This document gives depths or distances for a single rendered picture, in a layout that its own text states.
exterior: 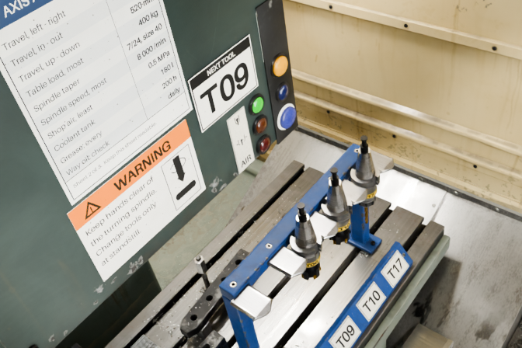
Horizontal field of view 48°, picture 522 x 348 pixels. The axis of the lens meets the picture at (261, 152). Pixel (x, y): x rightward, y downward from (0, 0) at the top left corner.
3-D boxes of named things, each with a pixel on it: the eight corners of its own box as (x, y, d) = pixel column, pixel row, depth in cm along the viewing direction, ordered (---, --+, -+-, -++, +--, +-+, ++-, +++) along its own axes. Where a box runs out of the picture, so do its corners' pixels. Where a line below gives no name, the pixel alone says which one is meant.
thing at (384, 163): (398, 161, 130) (398, 159, 130) (385, 176, 127) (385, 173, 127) (370, 151, 134) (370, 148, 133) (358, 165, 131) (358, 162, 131)
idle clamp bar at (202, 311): (258, 270, 152) (255, 254, 147) (197, 349, 137) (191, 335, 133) (243, 262, 154) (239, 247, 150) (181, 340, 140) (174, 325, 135)
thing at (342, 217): (329, 199, 126) (328, 190, 124) (356, 206, 123) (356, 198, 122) (318, 219, 122) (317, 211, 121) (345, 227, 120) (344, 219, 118)
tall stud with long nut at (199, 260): (216, 287, 150) (206, 255, 141) (208, 294, 148) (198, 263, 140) (208, 281, 151) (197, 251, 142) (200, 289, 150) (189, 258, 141)
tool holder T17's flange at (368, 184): (364, 167, 132) (364, 158, 130) (385, 179, 128) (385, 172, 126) (345, 182, 129) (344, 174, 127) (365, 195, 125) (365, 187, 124)
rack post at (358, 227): (382, 241, 153) (382, 159, 133) (371, 255, 150) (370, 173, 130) (349, 225, 158) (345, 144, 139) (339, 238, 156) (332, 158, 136)
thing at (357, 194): (372, 193, 125) (372, 189, 124) (358, 208, 122) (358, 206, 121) (344, 180, 128) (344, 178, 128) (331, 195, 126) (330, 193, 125)
